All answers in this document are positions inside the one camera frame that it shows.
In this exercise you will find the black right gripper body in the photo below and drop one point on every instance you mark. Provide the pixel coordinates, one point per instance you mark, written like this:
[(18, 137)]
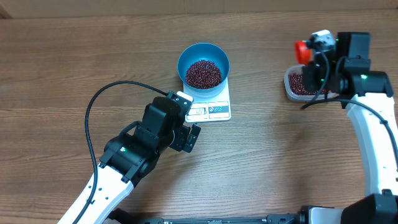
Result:
[(314, 79)]

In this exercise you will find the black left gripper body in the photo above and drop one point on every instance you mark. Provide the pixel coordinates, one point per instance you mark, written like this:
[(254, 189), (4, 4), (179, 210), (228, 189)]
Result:
[(180, 135)]

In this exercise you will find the red scoop with blue handle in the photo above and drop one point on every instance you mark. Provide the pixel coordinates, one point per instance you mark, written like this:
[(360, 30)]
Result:
[(302, 52)]

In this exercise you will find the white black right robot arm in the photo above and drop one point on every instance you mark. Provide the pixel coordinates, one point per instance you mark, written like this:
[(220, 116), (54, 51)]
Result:
[(336, 68)]

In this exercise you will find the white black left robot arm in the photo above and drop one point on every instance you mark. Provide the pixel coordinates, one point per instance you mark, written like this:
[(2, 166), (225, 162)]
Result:
[(132, 154)]

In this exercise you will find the white digital kitchen scale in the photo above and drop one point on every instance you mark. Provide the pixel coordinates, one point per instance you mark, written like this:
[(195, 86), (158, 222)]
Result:
[(210, 105)]

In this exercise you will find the red beans in bowl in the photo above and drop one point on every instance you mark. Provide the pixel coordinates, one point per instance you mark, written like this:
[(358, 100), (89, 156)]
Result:
[(203, 74)]

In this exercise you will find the teal blue bowl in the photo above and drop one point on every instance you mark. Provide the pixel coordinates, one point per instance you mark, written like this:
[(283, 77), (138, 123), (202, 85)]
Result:
[(203, 51)]

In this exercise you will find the red adzuki beans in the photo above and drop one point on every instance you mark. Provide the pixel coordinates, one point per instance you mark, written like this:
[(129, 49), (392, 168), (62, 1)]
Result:
[(296, 84)]

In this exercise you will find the clear plastic food container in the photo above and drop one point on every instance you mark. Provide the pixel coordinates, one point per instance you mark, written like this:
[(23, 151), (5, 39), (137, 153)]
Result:
[(290, 95)]

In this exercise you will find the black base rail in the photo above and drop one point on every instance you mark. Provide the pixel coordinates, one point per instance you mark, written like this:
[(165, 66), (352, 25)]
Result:
[(119, 216)]

